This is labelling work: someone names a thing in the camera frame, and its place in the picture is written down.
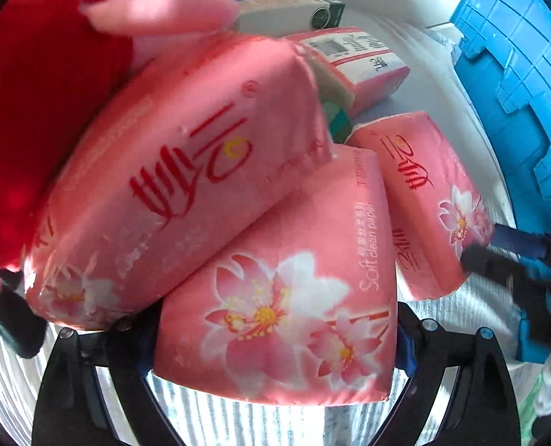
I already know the pink barcode-labelled tissue pack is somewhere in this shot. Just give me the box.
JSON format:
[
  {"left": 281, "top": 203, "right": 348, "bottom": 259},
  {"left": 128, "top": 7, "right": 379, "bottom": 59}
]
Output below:
[{"left": 282, "top": 27, "right": 411, "bottom": 119}]

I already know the green packet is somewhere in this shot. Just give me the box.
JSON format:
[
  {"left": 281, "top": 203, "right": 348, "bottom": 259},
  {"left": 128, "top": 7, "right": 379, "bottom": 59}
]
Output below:
[{"left": 321, "top": 100, "right": 353, "bottom": 146}]

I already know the blue plastic crate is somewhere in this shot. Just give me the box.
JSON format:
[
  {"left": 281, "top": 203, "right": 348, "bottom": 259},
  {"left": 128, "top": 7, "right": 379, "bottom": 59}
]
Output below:
[{"left": 449, "top": 0, "right": 551, "bottom": 210}]

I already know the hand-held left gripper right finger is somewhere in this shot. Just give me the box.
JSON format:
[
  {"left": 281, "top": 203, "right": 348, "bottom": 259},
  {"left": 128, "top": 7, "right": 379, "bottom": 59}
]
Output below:
[{"left": 387, "top": 302, "right": 522, "bottom": 446}]

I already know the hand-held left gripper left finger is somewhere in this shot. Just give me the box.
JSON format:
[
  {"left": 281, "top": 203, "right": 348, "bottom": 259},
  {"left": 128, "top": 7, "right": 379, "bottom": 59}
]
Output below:
[{"left": 31, "top": 320, "right": 165, "bottom": 446}]

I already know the white and green carton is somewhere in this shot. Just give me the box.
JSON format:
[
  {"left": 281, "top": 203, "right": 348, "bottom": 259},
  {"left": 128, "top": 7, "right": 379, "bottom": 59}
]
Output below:
[{"left": 233, "top": 0, "right": 346, "bottom": 38}]

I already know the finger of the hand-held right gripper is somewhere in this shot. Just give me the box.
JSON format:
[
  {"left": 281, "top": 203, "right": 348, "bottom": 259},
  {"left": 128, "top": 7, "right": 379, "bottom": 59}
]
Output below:
[
  {"left": 460, "top": 244, "right": 518, "bottom": 289},
  {"left": 490, "top": 224, "right": 550, "bottom": 262}
]

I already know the pink flowered tissue pack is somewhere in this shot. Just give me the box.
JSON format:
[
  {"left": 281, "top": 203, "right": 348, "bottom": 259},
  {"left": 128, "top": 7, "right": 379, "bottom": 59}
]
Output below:
[
  {"left": 345, "top": 111, "right": 496, "bottom": 303},
  {"left": 23, "top": 36, "right": 338, "bottom": 332},
  {"left": 154, "top": 144, "right": 398, "bottom": 405}
]

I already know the pig plush in red dress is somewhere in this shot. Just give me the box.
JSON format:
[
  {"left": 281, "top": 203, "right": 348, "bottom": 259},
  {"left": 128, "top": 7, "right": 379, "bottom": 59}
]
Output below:
[{"left": 0, "top": 0, "right": 246, "bottom": 359}]

